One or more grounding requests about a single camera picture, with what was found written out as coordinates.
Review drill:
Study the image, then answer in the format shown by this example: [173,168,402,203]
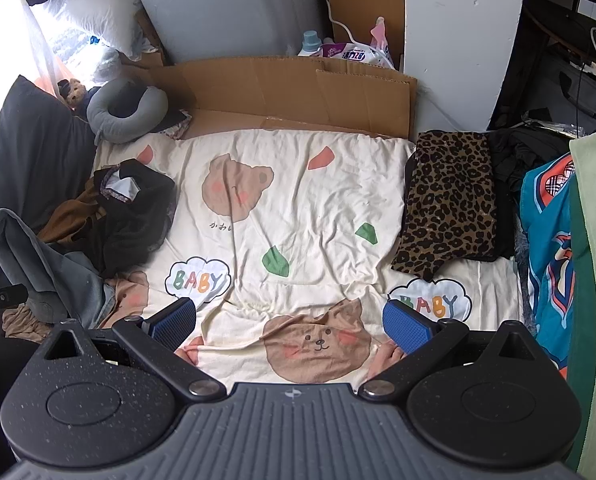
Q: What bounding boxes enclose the black pants with floral lining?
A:
[92,159,179,278]

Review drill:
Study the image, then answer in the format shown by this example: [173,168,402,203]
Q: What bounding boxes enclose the dark green cloth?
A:
[565,175,596,471]

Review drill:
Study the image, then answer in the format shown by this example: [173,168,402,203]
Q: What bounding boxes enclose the flattened cardboard sheet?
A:
[128,55,419,140]

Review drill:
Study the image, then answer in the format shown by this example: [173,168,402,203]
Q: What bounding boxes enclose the dark grey pillow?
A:
[0,75,98,291]

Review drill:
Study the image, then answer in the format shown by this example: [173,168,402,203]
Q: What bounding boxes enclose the pink plastic bag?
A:
[369,16,396,68]

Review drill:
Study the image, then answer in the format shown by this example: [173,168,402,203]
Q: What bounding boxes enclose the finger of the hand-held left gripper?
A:
[0,284,29,317]

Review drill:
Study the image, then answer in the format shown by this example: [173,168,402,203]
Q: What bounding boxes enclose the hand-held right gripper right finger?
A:
[359,299,538,402]

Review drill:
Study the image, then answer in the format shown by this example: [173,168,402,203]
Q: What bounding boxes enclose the small patterned cloth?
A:
[159,110,193,141]

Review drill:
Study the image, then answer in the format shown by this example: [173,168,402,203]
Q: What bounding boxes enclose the white desk panel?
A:
[404,0,529,133]

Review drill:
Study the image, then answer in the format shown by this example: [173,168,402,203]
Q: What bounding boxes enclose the grey plastic-wrapped panel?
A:
[122,0,329,65]

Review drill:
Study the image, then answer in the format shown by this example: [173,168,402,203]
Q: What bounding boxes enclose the white pillow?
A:
[38,0,151,61]

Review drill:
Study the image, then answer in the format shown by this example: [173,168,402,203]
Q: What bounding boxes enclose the teal patterned cloth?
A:
[520,152,576,371]

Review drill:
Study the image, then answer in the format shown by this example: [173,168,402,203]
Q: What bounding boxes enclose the brown teddy bear toy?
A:
[58,79,101,113]

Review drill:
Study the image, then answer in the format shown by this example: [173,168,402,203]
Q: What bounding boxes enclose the grey-blue garment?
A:
[0,208,116,331]

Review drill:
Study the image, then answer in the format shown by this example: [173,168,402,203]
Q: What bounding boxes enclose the white cable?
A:
[325,0,359,46]

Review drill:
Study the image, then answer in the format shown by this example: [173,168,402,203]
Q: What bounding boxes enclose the leopard print garment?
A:
[390,130,499,283]

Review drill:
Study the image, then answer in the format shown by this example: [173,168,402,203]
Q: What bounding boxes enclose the cream bear print blanket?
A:
[92,127,526,401]

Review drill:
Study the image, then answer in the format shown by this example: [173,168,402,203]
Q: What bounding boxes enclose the black clothing pile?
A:
[488,127,571,261]

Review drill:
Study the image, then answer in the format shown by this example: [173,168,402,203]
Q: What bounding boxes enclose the purple and white refill pouch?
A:
[320,41,393,68]

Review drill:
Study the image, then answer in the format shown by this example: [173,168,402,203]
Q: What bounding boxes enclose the grey and black bag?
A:
[498,52,596,133]

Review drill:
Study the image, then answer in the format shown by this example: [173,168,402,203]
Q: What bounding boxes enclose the grey neck pillow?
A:
[86,78,169,145]

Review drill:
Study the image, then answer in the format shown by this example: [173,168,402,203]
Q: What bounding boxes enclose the beige garment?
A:
[2,304,53,341]

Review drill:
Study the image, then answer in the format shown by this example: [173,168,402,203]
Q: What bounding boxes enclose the brown garment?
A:
[38,180,108,246]

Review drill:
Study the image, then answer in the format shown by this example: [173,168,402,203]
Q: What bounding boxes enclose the detergent bottle with blue cap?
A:
[298,30,323,57]

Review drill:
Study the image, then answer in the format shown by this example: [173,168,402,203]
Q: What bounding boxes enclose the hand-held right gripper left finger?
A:
[45,297,227,403]

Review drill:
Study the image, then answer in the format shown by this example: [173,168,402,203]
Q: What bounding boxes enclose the clear plastic bag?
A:
[52,25,126,86]

